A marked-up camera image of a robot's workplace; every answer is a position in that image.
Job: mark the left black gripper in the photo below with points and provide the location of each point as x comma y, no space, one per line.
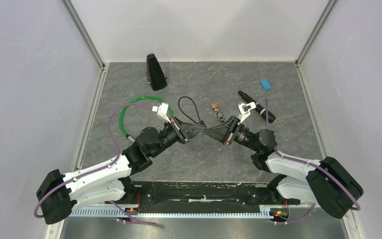
184,131

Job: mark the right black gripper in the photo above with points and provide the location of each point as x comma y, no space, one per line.
225,134

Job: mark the panda keychain with key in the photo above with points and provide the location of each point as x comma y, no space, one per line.
220,116

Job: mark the black cable padlock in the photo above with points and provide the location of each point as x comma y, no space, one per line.
186,113

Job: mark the brass padlock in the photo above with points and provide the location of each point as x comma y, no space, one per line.
209,104

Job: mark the green cable lock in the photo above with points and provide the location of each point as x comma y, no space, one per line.
131,103

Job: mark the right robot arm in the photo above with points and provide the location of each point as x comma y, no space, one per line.
322,182

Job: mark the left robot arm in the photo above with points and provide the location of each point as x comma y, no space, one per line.
60,194

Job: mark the black microphone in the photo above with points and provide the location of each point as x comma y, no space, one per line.
266,115

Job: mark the blue toy brick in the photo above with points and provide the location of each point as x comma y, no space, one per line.
265,84

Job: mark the black metronome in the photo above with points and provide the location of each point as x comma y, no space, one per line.
155,74

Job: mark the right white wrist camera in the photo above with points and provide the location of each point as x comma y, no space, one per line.
245,110

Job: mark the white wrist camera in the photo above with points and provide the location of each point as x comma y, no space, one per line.
163,111
245,110

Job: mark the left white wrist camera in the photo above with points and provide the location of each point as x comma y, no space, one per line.
163,111

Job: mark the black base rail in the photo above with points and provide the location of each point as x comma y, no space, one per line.
201,197

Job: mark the white cable duct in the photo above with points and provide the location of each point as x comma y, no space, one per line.
114,212

